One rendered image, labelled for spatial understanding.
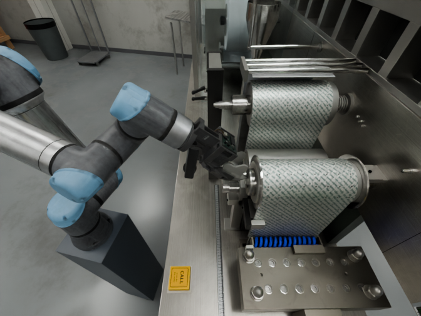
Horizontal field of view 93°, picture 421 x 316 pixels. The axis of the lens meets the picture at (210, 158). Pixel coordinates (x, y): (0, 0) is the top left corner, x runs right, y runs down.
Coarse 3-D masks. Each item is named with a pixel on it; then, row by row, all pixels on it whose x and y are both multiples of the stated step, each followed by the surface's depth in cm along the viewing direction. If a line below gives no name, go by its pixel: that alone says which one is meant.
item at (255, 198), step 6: (252, 162) 55; (354, 168) 51; (258, 174) 50; (360, 174) 50; (258, 180) 49; (360, 180) 50; (258, 186) 49; (360, 186) 50; (258, 192) 50; (360, 192) 50; (252, 198) 56; (258, 198) 51; (354, 198) 51
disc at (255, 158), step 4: (252, 156) 57; (256, 156) 53; (252, 160) 57; (256, 160) 52; (260, 164) 50; (260, 168) 49; (260, 172) 49; (260, 176) 49; (260, 180) 49; (260, 184) 49; (260, 188) 49; (260, 192) 49; (260, 196) 49; (260, 200) 49; (252, 204) 57; (256, 204) 53; (260, 204) 50; (256, 208) 53
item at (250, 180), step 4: (248, 168) 55; (252, 168) 55; (248, 172) 53; (252, 172) 53; (248, 176) 53; (252, 176) 52; (248, 180) 53; (252, 180) 51; (248, 184) 53; (252, 184) 51; (248, 188) 53; (252, 188) 52; (248, 192) 53; (252, 192) 53
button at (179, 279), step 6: (174, 270) 69; (180, 270) 69; (186, 270) 69; (174, 276) 68; (180, 276) 68; (186, 276) 68; (174, 282) 67; (180, 282) 67; (186, 282) 67; (168, 288) 66; (174, 288) 66; (180, 288) 66; (186, 288) 66
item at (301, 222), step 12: (264, 216) 57; (276, 216) 57; (288, 216) 57; (300, 216) 57; (312, 216) 57; (324, 216) 57; (264, 228) 63; (276, 228) 63; (288, 228) 63; (300, 228) 63; (312, 228) 63; (324, 228) 63
